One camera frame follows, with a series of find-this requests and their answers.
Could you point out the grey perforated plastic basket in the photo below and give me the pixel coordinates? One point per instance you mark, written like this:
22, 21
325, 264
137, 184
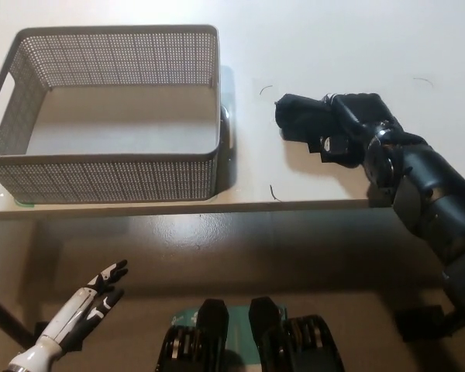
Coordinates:
100, 182

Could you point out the dark right robot hand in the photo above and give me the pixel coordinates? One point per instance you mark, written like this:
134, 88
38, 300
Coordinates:
372, 112

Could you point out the green tape strip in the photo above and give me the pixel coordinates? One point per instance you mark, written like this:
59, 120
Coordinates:
25, 203

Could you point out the black fabric pencil case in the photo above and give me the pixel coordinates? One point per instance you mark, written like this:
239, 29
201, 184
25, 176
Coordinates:
298, 116

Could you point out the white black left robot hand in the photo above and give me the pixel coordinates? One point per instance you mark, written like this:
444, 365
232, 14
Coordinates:
71, 310

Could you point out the black table leg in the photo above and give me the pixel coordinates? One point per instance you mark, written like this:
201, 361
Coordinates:
4, 317

